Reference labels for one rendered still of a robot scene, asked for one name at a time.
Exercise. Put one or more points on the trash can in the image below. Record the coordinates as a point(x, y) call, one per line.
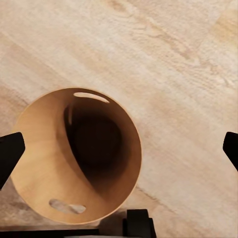
point(81, 150)

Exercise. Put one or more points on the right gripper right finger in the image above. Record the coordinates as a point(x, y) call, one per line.
point(230, 147)

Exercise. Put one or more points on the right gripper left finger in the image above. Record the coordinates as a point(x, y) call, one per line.
point(12, 148)

